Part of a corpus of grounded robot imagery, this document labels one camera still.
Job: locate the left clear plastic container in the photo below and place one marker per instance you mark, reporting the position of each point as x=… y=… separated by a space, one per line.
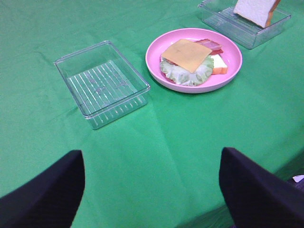
x=103 y=83

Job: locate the bacon strip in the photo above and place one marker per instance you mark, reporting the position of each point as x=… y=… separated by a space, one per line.
x=214 y=46

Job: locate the right clear plastic container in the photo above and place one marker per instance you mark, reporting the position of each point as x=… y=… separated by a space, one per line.
x=219 y=15

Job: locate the green lettuce leaf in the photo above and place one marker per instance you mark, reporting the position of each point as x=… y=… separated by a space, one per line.
x=183 y=77

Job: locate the green tablecloth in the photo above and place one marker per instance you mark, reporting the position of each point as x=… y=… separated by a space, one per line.
x=158 y=166

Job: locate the bread slice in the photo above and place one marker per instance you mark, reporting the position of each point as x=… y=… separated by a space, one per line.
x=219 y=65
x=259 y=12

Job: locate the clear plastic container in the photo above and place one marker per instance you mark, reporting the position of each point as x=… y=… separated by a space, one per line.
x=219 y=15
x=103 y=83

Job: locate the white object beyond table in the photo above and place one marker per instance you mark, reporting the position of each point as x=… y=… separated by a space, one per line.
x=298 y=178

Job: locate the yellow cheese slice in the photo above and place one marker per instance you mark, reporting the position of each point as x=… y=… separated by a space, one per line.
x=186 y=54

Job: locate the pink round plate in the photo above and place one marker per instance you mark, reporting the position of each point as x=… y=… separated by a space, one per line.
x=231 y=55

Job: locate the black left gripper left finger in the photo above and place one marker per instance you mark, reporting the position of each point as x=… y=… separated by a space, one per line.
x=50 y=200

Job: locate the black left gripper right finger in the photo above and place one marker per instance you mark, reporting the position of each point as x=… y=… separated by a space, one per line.
x=255 y=197

